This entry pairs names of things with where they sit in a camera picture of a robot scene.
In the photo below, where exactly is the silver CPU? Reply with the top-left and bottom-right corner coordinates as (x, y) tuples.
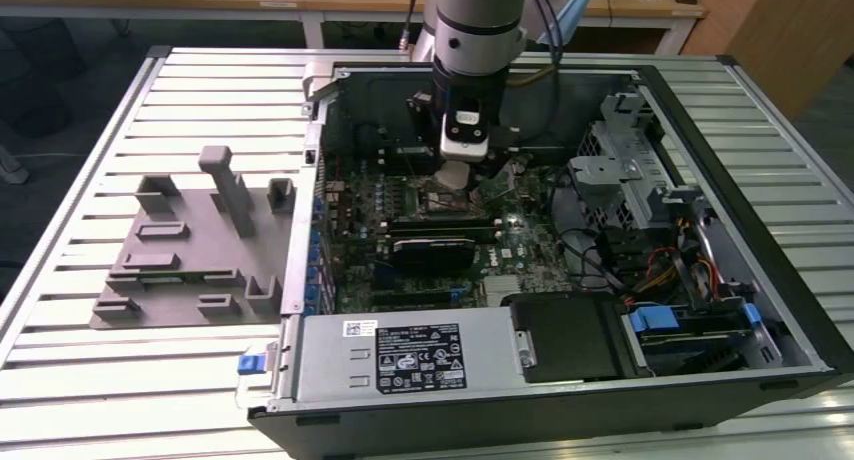
(434, 159), (480, 191)

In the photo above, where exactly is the CPU socket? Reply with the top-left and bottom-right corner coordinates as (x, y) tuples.
(411, 177), (483, 217)

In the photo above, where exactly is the metal drive cage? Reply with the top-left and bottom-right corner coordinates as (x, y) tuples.
(566, 92), (679, 231)

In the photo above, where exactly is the black graphics card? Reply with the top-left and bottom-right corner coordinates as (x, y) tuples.
(388, 236), (480, 275)

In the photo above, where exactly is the green motherboard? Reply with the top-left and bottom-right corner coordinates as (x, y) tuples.
(318, 147), (606, 315)

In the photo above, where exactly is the silver chipset heatsink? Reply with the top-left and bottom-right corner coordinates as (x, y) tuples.
(483, 274), (523, 301)

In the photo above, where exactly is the black expansion slot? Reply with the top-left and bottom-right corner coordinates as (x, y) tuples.
(371, 290), (456, 307)

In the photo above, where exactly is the wooden cabinet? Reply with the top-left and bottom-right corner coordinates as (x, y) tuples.
(681, 0), (854, 119)

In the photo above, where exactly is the black plastic shroud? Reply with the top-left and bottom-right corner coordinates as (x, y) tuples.
(498, 290), (646, 385)

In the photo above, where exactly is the grey parts rack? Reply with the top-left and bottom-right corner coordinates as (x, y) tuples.
(87, 144), (300, 331)

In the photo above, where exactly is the blue disk carrier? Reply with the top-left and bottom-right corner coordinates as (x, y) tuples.
(626, 302), (763, 377)

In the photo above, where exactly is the wooden desk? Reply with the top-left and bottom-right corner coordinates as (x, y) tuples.
(0, 0), (710, 56)

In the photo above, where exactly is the green RAM stick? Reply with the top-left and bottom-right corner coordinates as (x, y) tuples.
(136, 274), (210, 286)

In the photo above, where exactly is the silver power supply unit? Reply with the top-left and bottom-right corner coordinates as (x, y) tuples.
(291, 308), (532, 404)

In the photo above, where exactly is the dark office chair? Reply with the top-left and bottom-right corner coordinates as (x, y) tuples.
(0, 17), (88, 141)

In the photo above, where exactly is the black PC case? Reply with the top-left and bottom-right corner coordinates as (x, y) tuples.
(246, 59), (854, 460)

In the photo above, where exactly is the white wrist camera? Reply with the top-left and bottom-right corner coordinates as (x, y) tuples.
(438, 96), (494, 162)

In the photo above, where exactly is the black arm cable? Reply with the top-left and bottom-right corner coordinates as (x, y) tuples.
(503, 0), (568, 149)

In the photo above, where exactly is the thin hanging cable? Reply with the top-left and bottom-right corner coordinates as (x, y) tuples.
(398, 0), (423, 52)

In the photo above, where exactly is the grey case handle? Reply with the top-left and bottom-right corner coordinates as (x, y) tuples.
(300, 61), (348, 104)

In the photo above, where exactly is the orange wire bundle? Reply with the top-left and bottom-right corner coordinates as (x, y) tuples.
(626, 247), (726, 306)

